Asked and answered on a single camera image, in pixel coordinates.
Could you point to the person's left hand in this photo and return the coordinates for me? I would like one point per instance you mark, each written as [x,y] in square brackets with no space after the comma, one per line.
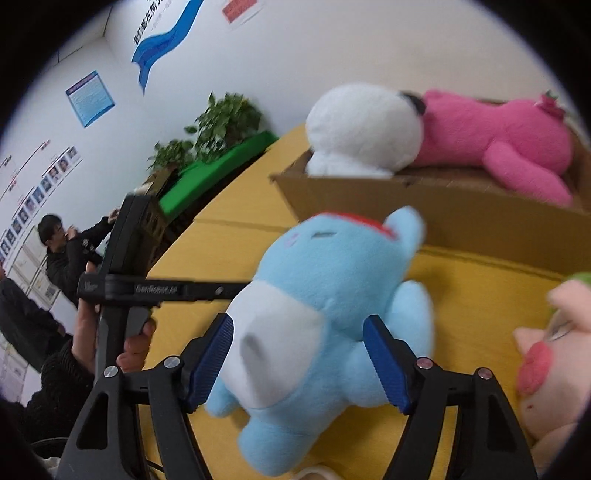
[134,355]

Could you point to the wall photo chart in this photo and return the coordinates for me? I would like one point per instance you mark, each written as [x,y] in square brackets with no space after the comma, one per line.
[46,180]

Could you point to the green potted plant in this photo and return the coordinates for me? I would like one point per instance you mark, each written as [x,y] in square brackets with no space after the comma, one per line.
[173,152]
[226,120]

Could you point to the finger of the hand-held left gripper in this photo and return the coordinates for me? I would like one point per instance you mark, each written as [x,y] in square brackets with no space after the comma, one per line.
[217,290]

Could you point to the pig plush toy green hair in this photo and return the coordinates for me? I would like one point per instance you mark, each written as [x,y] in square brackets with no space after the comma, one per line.
[549,350]

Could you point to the white plush toy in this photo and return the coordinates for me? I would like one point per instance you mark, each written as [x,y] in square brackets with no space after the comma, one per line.
[360,124]

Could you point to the brown cardboard carton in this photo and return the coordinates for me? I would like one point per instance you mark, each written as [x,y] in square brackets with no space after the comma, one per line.
[159,180]

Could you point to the brown cardboard box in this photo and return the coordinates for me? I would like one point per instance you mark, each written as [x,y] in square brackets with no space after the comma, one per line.
[461,221]

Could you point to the beige plastic hoop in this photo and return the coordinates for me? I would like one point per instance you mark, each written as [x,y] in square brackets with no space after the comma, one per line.
[318,471]

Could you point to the pink plush toy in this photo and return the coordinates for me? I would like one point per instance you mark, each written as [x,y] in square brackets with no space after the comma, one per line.
[498,134]

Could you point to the red wall notice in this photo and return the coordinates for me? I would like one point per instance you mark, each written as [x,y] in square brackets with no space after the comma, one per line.
[240,11]

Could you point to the light blue plush toy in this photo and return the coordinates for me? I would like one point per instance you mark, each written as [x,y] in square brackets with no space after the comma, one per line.
[314,286]

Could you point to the person's left forearm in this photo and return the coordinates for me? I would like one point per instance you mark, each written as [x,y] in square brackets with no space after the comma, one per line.
[55,397]

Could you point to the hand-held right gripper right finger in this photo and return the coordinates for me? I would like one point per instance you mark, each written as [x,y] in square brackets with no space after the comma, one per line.
[385,364]

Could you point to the blue wall notice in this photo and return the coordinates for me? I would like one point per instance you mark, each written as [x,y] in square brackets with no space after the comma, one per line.
[90,99]

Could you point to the blue wave wall banner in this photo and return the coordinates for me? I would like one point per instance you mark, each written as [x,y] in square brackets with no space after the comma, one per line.
[157,46]

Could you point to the green mat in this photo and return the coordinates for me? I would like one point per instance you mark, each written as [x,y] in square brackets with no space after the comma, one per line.
[217,166]

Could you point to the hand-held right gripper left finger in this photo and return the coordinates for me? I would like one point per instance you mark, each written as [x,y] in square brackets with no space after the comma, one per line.
[212,360]

